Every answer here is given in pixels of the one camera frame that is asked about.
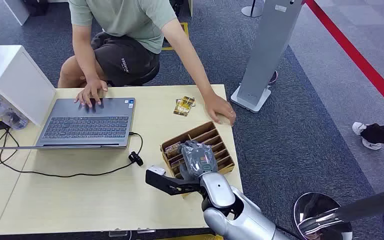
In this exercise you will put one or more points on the white cabinet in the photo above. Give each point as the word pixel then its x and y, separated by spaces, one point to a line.
pixel 16 76

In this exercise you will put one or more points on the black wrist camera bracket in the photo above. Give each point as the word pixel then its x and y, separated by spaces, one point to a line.
pixel 170 185

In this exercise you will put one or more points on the white furniture panel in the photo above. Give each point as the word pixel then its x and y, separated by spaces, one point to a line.
pixel 190 7

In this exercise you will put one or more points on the red barrier belt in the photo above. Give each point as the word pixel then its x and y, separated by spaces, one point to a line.
pixel 351 49

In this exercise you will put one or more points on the person's right hand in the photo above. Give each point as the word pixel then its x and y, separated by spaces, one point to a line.
pixel 91 91

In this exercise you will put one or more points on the yellow black printed card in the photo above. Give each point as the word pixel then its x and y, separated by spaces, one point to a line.
pixel 182 106

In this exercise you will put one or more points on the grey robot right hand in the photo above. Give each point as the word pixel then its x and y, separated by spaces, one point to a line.
pixel 197 160

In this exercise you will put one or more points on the grey kiosk pillar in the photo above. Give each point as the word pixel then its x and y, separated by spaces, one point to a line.
pixel 268 46

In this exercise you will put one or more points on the brown printed card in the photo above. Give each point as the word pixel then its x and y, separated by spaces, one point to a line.
pixel 172 149

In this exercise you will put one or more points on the clear plastic water bottle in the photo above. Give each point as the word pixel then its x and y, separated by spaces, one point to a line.
pixel 0 111

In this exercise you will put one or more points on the brown cardboard card holder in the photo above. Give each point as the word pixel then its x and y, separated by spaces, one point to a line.
pixel 216 145

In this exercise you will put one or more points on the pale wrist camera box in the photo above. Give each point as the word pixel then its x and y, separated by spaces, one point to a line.
pixel 156 170

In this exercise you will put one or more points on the white furniture block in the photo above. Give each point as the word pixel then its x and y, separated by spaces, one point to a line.
pixel 16 10

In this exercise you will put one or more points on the bystander's leg with shoes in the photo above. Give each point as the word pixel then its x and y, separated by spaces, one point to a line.
pixel 382 133

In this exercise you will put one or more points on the yellow strip below table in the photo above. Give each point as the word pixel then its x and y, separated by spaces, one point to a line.
pixel 195 237

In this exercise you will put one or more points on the grey stanchion base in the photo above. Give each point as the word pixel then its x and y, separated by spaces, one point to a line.
pixel 251 11

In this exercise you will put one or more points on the person's left hand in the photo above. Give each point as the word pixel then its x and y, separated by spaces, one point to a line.
pixel 220 106

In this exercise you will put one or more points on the seated person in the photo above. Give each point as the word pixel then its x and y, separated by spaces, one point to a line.
pixel 125 23

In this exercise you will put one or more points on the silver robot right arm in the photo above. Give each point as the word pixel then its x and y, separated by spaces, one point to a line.
pixel 241 218

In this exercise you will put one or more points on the grey laptop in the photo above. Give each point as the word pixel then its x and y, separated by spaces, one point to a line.
pixel 86 127

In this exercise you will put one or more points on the clear table bracket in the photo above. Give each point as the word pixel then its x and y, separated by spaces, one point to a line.
pixel 145 230
pixel 118 233

